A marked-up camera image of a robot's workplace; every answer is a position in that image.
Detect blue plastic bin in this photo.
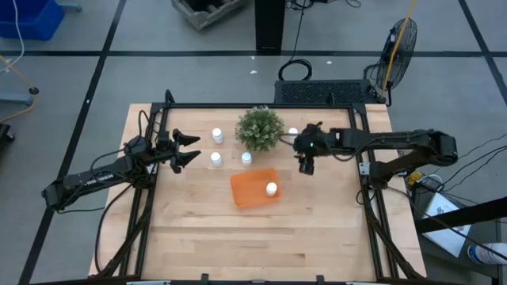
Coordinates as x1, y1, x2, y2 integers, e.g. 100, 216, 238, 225
0, 0, 66, 42

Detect white cable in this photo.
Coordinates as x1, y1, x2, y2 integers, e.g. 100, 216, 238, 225
0, 0, 25, 74

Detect black object at floor edge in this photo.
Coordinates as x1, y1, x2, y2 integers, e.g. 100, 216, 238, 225
0, 123, 16, 144

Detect black floor cables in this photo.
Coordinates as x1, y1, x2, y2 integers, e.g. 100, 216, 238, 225
427, 133, 507, 207

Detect yellow and black power adapter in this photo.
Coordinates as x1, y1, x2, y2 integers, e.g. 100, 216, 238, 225
406, 171, 441, 192

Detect orange plastic basket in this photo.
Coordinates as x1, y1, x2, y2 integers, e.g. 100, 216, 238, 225
229, 167, 284, 209

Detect yellow cable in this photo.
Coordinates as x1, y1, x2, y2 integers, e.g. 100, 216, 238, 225
379, 0, 418, 100

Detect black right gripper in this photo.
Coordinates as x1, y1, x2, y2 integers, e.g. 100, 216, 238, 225
292, 122, 330, 177

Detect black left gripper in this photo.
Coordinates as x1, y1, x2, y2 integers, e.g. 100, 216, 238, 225
152, 128, 202, 175

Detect round green artificial plant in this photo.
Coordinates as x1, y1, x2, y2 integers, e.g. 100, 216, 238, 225
234, 107, 286, 153

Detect black aluminium table frame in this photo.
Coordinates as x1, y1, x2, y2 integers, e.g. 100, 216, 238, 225
93, 89, 427, 280

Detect grey wooden crate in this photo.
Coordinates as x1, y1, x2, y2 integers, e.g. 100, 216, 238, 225
170, 0, 245, 32

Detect white paper sheet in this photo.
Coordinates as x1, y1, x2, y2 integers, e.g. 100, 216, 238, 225
421, 192, 473, 259

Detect yellow cord with black foot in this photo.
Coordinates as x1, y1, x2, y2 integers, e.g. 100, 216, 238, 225
0, 54, 40, 124

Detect coiled black cable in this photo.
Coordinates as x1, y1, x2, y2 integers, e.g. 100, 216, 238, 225
277, 0, 314, 82

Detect black upright column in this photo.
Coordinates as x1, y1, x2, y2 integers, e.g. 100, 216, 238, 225
254, 0, 287, 55

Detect black floor fan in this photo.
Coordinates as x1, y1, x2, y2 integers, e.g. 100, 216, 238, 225
364, 17, 418, 107

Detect black perforated computer case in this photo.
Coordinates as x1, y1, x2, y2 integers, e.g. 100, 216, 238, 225
273, 78, 378, 105

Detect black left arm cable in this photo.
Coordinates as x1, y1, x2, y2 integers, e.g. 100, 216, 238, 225
93, 182, 135, 274

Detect blue metal stand base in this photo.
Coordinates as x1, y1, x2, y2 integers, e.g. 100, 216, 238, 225
0, 92, 35, 107

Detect black beam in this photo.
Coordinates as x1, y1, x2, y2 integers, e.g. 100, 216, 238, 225
414, 196, 507, 235

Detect white and blue bottle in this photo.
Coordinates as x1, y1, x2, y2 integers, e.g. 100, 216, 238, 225
467, 242, 507, 266

